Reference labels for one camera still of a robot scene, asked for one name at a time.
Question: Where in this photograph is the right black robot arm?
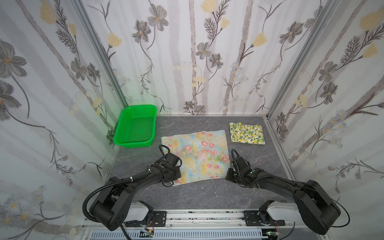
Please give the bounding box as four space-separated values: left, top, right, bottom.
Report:
226 156 341 235

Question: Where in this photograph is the pastel floral skirt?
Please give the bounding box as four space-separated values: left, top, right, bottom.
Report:
161 130 230 186

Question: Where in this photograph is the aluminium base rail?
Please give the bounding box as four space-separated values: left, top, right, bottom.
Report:
123 206 307 229

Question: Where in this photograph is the lemon print yellow skirt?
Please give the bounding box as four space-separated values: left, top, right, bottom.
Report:
230 123 265 145

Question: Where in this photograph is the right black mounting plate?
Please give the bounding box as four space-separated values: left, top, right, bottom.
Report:
243 211 286 227

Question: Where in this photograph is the green plastic basket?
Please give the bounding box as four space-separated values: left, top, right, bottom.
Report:
114 105 157 148

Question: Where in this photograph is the black mounting plate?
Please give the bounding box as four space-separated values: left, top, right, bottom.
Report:
142 211 167 228
243 211 286 227

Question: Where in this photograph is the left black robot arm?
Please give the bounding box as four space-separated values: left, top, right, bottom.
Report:
82 153 183 231

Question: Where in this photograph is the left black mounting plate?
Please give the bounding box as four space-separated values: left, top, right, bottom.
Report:
142 211 167 228

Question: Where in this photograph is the white slotted cable duct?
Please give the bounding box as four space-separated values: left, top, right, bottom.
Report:
89 229 268 240

